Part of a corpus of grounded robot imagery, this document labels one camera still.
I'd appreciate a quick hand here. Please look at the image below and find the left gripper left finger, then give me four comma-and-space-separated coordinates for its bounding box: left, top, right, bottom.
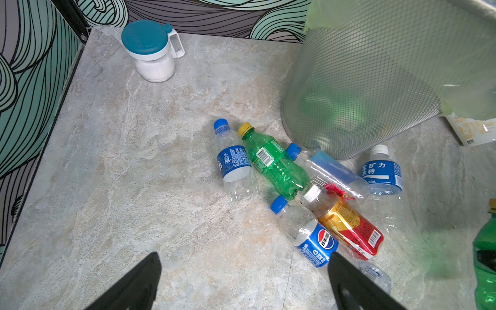
86, 252, 161, 310

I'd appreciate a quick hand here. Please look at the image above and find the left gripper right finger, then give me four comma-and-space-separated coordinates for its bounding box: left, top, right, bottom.
328, 253, 405, 309

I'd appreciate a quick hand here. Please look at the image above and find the pepsi label clear bottle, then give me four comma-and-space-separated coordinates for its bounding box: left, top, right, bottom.
270, 196, 371, 282

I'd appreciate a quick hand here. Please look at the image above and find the green sprite bottle near bin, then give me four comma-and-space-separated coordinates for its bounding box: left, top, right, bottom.
238, 123, 310, 201

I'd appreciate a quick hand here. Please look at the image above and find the mesh bin with green liner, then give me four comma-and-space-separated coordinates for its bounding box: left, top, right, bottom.
282, 1, 495, 160

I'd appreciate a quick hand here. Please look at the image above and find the red yellow label bottle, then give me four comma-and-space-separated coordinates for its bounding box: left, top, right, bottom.
302, 184, 384, 260

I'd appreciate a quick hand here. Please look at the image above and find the clear bottle white cap blue label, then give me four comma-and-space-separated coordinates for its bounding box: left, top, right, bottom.
360, 144, 403, 196

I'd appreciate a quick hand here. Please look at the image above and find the clear bottle blue cap slanted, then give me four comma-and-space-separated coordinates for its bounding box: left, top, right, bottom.
286, 143, 371, 205

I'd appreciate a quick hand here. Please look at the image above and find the green sprite bottle front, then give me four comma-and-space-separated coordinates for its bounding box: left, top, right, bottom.
473, 198, 495, 310

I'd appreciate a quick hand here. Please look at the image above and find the clear bottle blue label upright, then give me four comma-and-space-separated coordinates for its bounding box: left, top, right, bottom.
213, 118, 258, 202

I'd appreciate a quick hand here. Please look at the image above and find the white yogurt cup blue lid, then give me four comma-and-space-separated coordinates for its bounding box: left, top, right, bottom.
446, 113, 495, 147

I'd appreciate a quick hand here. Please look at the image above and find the white jar with teal lid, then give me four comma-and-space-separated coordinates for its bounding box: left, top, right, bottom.
121, 20, 185, 83

